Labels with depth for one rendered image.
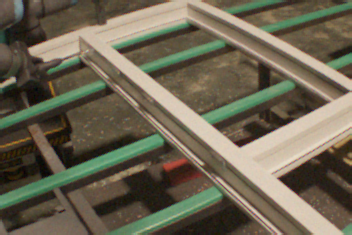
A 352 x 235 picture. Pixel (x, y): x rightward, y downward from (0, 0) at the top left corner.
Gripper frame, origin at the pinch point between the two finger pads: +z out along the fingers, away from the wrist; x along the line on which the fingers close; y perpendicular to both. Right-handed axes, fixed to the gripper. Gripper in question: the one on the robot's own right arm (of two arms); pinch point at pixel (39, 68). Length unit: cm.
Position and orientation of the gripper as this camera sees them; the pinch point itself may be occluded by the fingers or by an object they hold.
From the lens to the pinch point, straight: 151.5
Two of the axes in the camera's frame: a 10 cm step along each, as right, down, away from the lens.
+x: -4.2, -9.0, 1.5
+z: 2.9, 0.2, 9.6
